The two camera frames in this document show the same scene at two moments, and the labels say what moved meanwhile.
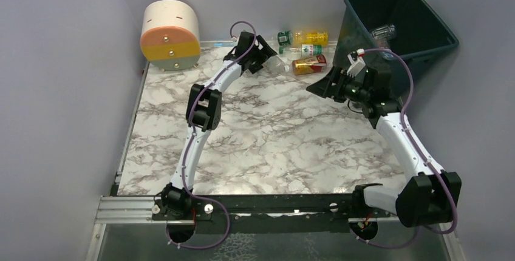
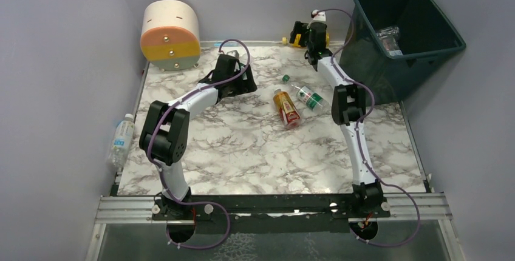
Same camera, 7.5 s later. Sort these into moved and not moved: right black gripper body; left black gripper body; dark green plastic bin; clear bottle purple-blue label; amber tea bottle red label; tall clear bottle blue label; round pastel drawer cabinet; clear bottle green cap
Moved: amber tea bottle red label; clear bottle green cap; left black gripper body; right black gripper body; tall clear bottle blue label; clear bottle purple-blue label
Not moved: dark green plastic bin; round pastel drawer cabinet
